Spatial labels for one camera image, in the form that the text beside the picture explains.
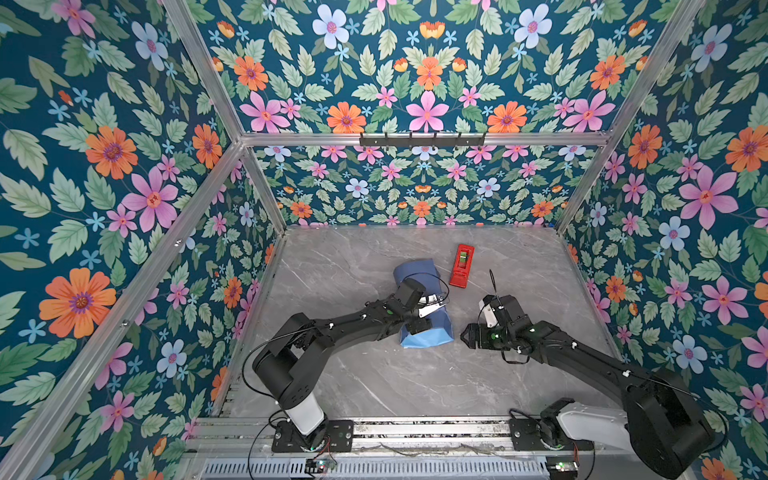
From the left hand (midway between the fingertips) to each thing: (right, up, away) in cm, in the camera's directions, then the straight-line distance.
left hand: (428, 298), depth 88 cm
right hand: (+12, -11, -2) cm, 16 cm away
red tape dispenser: (+13, +9, +13) cm, 21 cm away
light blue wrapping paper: (+4, -10, +3) cm, 12 cm away
